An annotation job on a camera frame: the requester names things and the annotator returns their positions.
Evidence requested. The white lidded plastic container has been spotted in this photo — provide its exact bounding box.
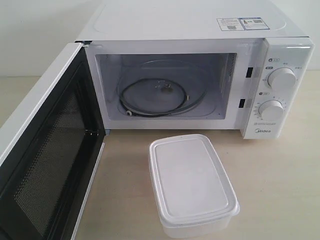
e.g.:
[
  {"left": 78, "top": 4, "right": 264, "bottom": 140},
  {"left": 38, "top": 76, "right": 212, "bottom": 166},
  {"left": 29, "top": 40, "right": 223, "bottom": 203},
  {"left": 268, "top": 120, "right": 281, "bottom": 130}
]
[{"left": 148, "top": 134, "right": 240, "bottom": 239}]

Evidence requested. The white microwave door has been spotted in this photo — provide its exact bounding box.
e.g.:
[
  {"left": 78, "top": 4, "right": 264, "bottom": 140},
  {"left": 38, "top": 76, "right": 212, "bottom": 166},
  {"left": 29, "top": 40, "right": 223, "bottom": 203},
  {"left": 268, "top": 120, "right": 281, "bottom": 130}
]
[{"left": 0, "top": 41, "right": 105, "bottom": 240}]

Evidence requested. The white Midea microwave body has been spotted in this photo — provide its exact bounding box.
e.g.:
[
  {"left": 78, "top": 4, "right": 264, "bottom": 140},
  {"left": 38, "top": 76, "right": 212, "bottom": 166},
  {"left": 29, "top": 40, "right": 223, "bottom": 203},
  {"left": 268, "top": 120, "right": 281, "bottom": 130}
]
[{"left": 76, "top": 0, "right": 314, "bottom": 139}]

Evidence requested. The glass turntable plate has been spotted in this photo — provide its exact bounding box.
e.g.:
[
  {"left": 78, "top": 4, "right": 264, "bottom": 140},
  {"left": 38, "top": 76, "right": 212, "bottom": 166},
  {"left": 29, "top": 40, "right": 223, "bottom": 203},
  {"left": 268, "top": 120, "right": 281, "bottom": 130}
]
[{"left": 117, "top": 59, "right": 209, "bottom": 118}]

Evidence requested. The lower white timer knob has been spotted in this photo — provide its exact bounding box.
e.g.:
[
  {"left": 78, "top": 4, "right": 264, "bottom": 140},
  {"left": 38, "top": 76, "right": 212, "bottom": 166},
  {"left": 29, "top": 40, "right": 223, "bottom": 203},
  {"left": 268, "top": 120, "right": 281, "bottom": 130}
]
[{"left": 258, "top": 100, "right": 284, "bottom": 121}]

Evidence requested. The white label sticker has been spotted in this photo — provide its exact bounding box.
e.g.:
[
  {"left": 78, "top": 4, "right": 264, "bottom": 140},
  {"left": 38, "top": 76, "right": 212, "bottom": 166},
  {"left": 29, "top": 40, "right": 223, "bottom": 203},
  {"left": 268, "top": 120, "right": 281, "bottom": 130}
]
[{"left": 216, "top": 18, "right": 245, "bottom": 32}]

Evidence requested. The upper white power knob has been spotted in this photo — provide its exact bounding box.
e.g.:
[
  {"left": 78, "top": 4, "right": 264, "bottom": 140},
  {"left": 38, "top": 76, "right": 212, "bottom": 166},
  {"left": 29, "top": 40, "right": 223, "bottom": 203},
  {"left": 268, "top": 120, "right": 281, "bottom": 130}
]
[{"left": 267, "top": 67, "right": 297, "bottom": 91}]

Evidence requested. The blue energy label sticker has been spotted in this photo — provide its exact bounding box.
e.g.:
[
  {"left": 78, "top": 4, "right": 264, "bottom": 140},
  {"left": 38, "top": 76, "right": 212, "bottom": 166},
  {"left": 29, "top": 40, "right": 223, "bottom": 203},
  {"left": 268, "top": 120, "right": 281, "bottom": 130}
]
[{"left": 238, "top": 17, "right": 270, "bottom": 31}]

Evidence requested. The turntable roller ring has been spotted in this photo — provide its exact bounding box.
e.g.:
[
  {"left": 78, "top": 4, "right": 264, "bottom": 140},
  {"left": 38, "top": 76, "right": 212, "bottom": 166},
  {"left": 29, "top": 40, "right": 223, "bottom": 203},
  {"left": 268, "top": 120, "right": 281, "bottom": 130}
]
[{"left": 120, "top": 80, "right": 191, "bottom": 118}]

